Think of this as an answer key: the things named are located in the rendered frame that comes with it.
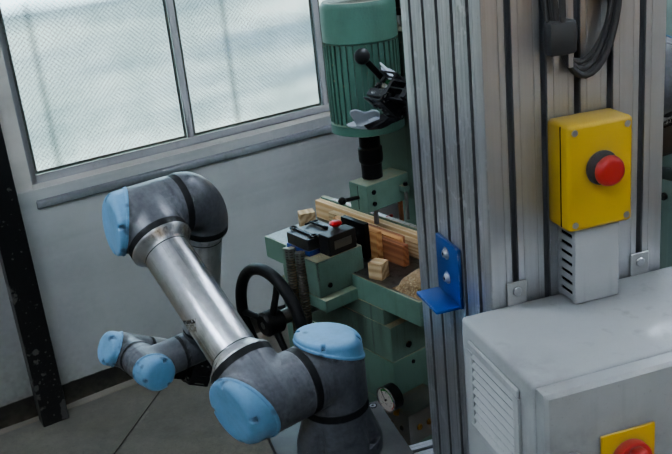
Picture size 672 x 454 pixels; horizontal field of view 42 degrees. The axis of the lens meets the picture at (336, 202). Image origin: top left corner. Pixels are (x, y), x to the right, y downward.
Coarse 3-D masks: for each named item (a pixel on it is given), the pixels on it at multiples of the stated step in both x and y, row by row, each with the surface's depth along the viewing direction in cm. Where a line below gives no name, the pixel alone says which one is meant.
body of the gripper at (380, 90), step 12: (384, 72) 182; (396, 72) 179; (384, 84) 181; (396, 84) 179; (372, 96) 181; (384, 96) 179; (396, 96) 179; (384, 108) 181; (396, 108) 181; (396, 120) 183
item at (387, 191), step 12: (360, 180) 216; (372, 180) 215; (384, 180) 214; (396, 180) 216; (408, 180) 219; (360, 192) 213; (372, 192) 212; (384, 192) 215; (396, 192) 217; (408, 192) 220; (360, 204) 215; (372, 204) 213; (384, 204) 216
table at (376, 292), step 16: (272, 240) 231; (272, 256) 233; (368, 272) 205; (400, 272) 203; (352, 288) 205; (368, 288) 202; (384, 288) 197; (320, 304) 202; (336, 304) 202; (384, 304) 198; (400, 304) 193; (416, 304) 189; (416, 320) 190
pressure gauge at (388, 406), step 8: (392, 384) 198; (376, 392) 199; (384, 392) 197; (392, 392) 196; (400, 392) 196; (384, 400) 198; (392, 400) 195; (400, 400) 196; (384, 408) 199; (392, 408) 196
